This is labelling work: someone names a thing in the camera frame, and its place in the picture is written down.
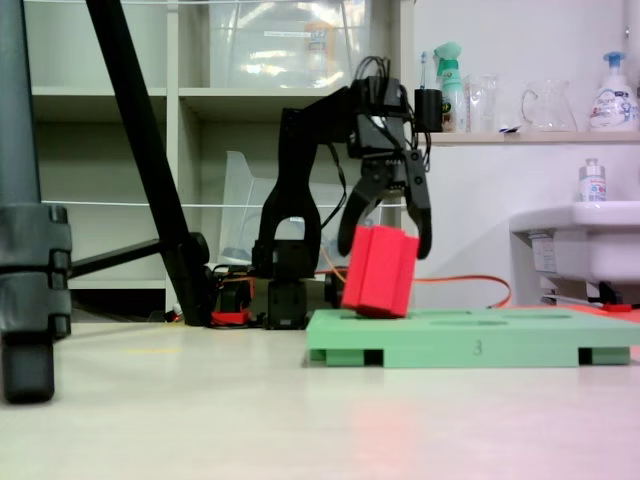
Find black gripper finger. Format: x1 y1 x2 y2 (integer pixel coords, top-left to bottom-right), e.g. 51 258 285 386
337 171 388 260
402 148 434 261

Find red cross columnar block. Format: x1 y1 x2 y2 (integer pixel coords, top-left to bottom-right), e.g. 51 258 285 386
340 224 421 320

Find black cup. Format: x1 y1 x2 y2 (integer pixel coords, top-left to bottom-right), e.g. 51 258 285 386
414 88 445 134

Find green spray bottle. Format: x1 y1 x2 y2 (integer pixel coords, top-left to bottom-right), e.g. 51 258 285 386
433 42 469 134

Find clear measuring cup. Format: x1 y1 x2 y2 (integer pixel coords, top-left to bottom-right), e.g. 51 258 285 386
467 74 500 134

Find orange labelled bottle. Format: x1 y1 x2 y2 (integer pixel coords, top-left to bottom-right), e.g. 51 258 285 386
303 19 337 76

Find green shape sorter board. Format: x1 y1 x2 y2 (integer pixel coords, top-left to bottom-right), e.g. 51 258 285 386
303 307 640 370

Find clear plastic storage box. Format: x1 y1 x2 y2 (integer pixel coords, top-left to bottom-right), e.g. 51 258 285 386
207 0 376 90

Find clear glass pitcher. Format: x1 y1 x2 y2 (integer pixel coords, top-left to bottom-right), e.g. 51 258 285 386
522 79 579 133

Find white sink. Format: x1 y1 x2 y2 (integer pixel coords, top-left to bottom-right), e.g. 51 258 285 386
508 200 640 302

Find small clear sanitizer bottle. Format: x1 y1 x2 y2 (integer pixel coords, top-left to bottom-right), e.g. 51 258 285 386
578 158 609 204

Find small red black clamp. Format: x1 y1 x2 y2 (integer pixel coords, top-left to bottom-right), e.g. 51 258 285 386
597 281 630 314

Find black tripod leg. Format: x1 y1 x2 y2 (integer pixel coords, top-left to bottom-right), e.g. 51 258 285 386
84 0 214 327
0 0 74 405

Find white blue pump bottle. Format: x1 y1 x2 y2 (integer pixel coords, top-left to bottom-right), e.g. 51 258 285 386
588 51 640 133

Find black tripod brace strut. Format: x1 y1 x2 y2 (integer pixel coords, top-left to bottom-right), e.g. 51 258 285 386
67 238 164 280

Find white shelf unit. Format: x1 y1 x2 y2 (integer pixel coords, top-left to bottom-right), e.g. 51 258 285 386
22 0 416 321

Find thin black arm wire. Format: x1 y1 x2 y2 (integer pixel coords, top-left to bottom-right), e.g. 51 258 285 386
319 142 350 230

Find thin orange wire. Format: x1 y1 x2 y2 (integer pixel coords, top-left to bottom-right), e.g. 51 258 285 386
319 247 512 310

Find looped thin black wires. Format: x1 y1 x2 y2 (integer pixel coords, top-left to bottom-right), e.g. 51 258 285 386
357 54 396 84

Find wooden wall shelf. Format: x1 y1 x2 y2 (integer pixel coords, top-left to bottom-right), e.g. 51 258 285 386
424 130 640 146

